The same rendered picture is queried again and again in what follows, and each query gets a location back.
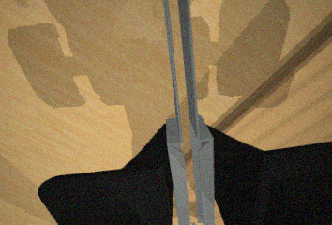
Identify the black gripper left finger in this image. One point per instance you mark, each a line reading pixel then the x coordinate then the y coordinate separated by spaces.
pixel 143 186

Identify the light wooden board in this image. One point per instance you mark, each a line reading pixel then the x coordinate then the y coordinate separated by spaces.
pixel 292 108

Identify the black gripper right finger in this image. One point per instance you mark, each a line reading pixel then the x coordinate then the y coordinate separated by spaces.
pixel 244 174

